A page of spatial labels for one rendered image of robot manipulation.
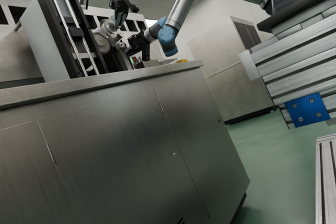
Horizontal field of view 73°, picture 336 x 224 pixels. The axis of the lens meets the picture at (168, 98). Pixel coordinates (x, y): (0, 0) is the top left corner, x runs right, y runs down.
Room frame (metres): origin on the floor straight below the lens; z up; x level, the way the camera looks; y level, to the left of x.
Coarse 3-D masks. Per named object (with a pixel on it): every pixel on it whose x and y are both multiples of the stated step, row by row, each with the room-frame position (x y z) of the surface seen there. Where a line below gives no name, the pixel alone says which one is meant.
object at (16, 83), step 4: (80, 72) 1.42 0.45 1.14; (16, 80) 1.12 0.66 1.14; (20, 80) 1.13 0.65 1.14; (24, 80) 1.15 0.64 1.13; (28, 80) 1.16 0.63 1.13; (32, 80) 1.18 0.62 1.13; (36, 80) 1.19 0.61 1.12; (40, 80) 1.21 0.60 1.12; (0, 84) 1.06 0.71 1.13; (4, 84) 1.07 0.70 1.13; (8, 84) 1.08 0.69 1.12; (12, 84) 1.10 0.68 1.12; (16, 84) 1.11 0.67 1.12; (20, 84) 1.13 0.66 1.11; (24, 84) 1.14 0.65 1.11; (28, 84) 1.16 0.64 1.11; (0, 88) 1.05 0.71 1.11
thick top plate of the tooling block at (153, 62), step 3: (150, 60) 1.41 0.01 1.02; (153, 60) 1.43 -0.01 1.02; (156, 60) 1.46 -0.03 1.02; (138, 63) 1.36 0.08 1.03; (141, 63) 1.35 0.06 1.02; (144, 63) 1.35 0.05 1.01; (147, 63) 1.37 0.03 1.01; (150, 63) 1.40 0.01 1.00; (153, 63) 1.42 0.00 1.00; (156, 63) 1.45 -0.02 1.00; (138, 66) 1.36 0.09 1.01; (141, 66) 1.35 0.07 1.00; (144, 66) 1.34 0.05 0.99; (147, 66) 1.36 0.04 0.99; (150, 66) 1.39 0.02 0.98
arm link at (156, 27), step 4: (164, 16) 1.14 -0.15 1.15; (160, 20) 1.13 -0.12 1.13; (164, 20) 1.12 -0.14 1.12; (152, 24) 1.17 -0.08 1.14; (156, 24) 1.14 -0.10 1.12; (160, 24) 1.12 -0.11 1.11; (148, 28) 1.18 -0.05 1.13; (152, 28) 1.16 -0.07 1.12; (156, 28) 1.14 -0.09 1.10; (160, 28) 1.13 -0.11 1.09; (152, 32) 1.16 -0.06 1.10; (156, 32) 1.15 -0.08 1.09; (152, 36) 1.18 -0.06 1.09; (156, 36) 1.18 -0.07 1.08
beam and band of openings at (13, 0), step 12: (0, 0) 1.18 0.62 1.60; (12, 0) 1.23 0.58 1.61; (24, 0) 1.29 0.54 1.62; (0, 12) 1.20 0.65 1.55; (12, 12) 1.28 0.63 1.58; (84, 12) 1.62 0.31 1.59; (96, 12) 1.71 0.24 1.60; (108, 12) 1.82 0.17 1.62; (0, 24) 1.14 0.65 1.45; (12, 24) 1.19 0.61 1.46; (96, 24) 1.67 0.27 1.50; (132, 24) 2.06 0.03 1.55; (144, 24) 2.17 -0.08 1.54
